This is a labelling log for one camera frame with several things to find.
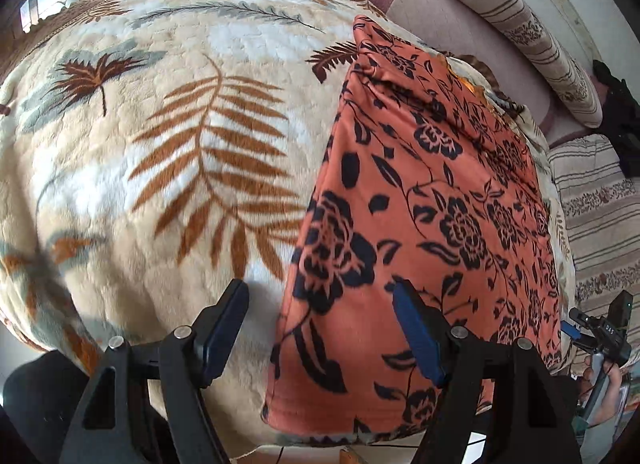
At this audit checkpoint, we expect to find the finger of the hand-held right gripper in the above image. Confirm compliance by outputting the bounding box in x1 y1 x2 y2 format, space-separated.
560 308 591 342

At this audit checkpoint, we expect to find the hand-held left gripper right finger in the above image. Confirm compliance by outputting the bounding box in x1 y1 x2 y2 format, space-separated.
391 279 583 464

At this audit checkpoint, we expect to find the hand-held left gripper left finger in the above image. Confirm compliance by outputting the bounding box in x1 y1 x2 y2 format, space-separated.
59 279 250 464

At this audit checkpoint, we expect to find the orange black floral garment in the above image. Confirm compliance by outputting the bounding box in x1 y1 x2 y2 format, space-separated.
261 14 563 445

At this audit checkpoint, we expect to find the person's right hand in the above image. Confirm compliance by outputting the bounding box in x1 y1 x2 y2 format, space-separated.
580 356 627 427

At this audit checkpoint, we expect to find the striped floral bedding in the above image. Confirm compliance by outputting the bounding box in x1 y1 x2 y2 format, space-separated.
546 133 640 321

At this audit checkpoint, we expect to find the cream leaf print fleece blanket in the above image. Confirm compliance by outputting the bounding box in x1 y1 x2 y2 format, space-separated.
0 0 576 450

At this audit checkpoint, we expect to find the black bag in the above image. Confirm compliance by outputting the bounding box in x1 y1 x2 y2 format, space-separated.
592 59 640 178

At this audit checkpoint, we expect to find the striped bolster pillow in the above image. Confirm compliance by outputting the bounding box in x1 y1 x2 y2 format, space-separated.
429 0 606 128

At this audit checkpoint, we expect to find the pink bed sheet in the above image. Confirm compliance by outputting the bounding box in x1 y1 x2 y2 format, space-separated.
345 0 596 146

